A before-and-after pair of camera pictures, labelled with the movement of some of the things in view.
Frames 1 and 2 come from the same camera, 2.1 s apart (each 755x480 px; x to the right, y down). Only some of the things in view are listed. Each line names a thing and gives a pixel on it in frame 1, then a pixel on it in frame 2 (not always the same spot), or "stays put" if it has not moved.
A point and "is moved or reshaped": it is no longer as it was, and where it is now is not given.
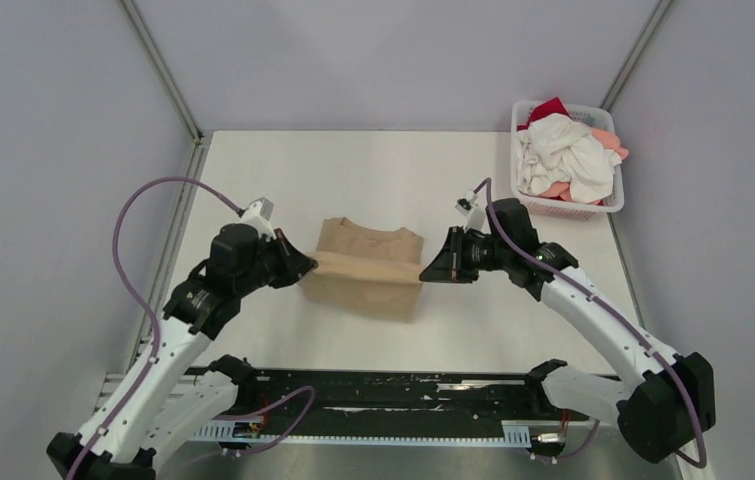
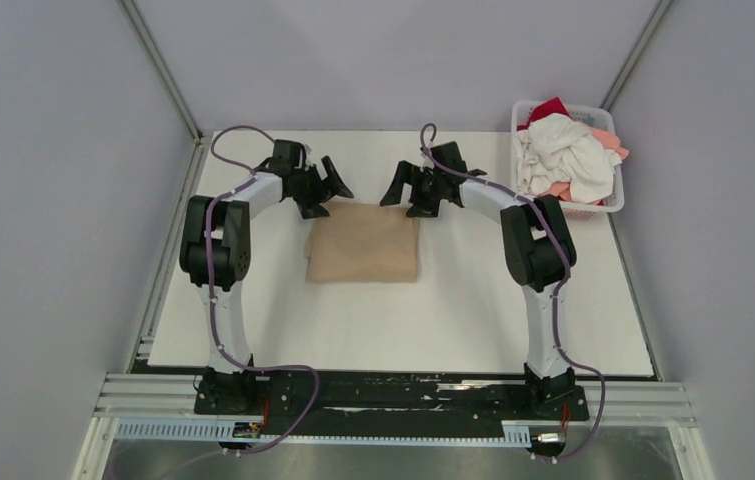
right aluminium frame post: [657, 13] stays put
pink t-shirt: [609, 141] stays put
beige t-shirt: [372, 272] is moved or reshaped
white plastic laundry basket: [597, 117] stays put
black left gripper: [294, 264] -> [332, 185]
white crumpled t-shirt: [553, 148] stays put
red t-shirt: [552, 106] stays put
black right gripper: [445, 267] -> [406, 174]
